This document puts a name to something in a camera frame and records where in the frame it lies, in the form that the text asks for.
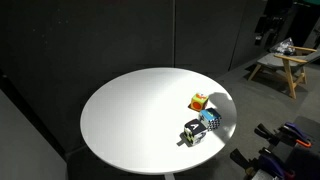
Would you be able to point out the white table pedestal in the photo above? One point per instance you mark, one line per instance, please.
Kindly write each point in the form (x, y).
(169, 176)

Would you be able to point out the black white letter fabric block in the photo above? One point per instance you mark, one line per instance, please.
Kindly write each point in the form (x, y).
(195, 132)

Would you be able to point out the crumpled plastic bag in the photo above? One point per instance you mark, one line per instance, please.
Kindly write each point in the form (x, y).
(283, 46)

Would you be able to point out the wooden stool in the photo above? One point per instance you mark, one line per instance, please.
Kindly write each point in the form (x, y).
(290, 62)

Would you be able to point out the purple clamp with orange tips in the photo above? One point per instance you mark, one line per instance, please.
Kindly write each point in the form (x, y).
(266, 163)
(293, 131)

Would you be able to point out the orange and green fabric block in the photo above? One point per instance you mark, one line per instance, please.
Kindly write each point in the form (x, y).
(199, 102)

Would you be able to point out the blue number fabric block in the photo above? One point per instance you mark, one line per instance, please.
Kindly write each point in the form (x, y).
(210, 119)

